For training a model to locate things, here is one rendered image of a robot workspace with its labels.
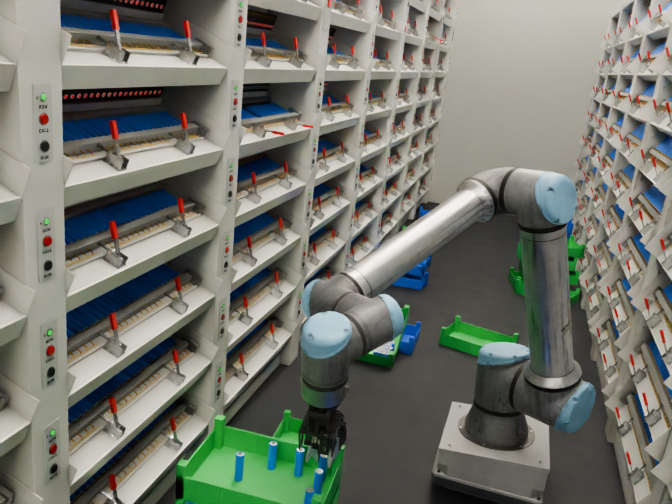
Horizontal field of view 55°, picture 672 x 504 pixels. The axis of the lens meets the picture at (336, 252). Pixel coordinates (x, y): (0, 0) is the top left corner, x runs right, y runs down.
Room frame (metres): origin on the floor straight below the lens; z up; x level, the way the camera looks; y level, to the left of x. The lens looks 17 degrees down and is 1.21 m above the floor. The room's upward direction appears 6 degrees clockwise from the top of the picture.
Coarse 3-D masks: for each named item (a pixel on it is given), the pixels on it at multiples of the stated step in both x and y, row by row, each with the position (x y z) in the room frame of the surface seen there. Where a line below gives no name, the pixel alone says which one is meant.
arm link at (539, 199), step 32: (512, 192) 1.52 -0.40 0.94; (544, 192) 1.46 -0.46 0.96; (576, 192) 1.51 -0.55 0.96; (544, 224) 1.48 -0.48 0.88; (544, 256) 1.50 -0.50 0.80; (544, 288) 1.51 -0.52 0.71; (544, 320) 1.53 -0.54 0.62; (544, 352) 1.55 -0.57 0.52; (544, 384) 1.55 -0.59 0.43; (576, 384) 1.55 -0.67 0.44; (544, 416) 1.56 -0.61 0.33; (576, 416) 1.54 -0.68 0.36
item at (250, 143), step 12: (252, 96) 2.22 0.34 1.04; (276, 96) 2.36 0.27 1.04; (288, 108) 2.35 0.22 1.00; (300, 108) 2.33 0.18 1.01; (300, 120) 2.33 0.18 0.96; (312, 120) 2.32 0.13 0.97; (240, 132) 1.74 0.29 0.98; (288, 132) 2.11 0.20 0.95; (300, 132) 2.22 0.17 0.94; (240, 144) 1.75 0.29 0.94; (252, 144) 1.83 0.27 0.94; (264, 144) 1.93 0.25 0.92; (276, 144) 2.04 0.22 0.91; (240, 156) 1.79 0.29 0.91
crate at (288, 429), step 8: (288, 416) 1.84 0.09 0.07; (280, 424) 1.81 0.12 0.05; (288, 424) 1.84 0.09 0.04; (296, 424) 1.86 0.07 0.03; (280, 432) 1.81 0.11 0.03; (288, 432) 1.85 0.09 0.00; (296, 432) 1.85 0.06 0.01; (288, 440) 1.81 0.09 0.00; (296, 440) 1.81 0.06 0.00; (304, 440) 1.82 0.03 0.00
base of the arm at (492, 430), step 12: (480, 408) 1.71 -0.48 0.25; (468, 420) 1.73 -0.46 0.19; (480, 420) 1.70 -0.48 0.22; (492, 420) 1.68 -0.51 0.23; (504, 420) 1.67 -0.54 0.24; (516, 420) 1.68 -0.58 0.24; (468, 432) 1.71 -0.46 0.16; (480, 432) 1.68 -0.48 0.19; (492, 432) 1.66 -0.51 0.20; (504, 432) 1.66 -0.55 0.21; (516, 432) 1.67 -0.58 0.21; (528, 432) 1.71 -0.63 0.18; (492, 444) 1.65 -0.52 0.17; (504, 444) 1.65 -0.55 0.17; (516, 444) 1.66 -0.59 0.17
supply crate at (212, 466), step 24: (216, 432) 1.26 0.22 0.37; (240, 432) 1.27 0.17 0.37; (192, 456) 1.16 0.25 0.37; (216, 456) 1.24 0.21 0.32; (264, 456) 1.25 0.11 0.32; (288, 456) 1.24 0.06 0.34; (192, 480) 1.08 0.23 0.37; (216, 480) 1.15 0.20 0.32; (264, 480) 1.17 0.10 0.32; (288, 480) 1.18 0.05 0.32; (312, 480) 1.19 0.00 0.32; (336, 480) 1.16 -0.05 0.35
